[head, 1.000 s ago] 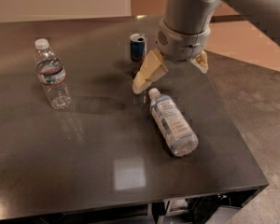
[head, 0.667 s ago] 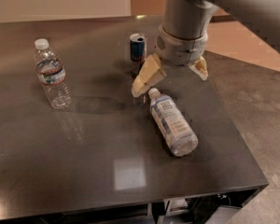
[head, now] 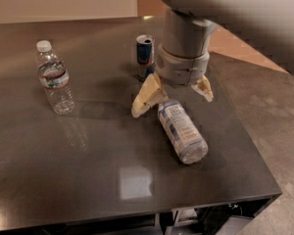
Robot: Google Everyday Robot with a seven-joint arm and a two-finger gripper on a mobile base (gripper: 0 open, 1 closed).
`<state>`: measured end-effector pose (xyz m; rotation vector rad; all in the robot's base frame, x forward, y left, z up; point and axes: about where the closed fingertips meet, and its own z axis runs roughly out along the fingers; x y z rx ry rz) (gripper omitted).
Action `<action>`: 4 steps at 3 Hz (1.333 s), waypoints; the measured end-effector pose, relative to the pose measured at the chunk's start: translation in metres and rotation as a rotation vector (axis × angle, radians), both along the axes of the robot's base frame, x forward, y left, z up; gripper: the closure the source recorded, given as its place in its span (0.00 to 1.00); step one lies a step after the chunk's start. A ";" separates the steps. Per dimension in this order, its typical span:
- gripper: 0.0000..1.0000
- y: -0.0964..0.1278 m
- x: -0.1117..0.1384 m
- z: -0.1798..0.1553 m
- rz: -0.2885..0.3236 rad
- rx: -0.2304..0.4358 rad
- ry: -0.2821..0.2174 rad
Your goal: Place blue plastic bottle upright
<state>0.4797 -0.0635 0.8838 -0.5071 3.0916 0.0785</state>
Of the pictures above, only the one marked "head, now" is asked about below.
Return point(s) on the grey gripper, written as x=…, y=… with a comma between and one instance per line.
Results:
x=182, y=69

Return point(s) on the blue labelled plastic bottle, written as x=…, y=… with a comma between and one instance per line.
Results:
x=188, y=143

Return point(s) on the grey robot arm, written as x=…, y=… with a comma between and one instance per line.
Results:
x=266, y=25

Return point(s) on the clear plastic water bottle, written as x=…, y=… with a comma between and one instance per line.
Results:
x=54, y=78

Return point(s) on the blue silver energy drink can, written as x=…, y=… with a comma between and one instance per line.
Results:
x=145, y=55

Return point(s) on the equipment under table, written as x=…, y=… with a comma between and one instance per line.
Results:
x=226, y=219

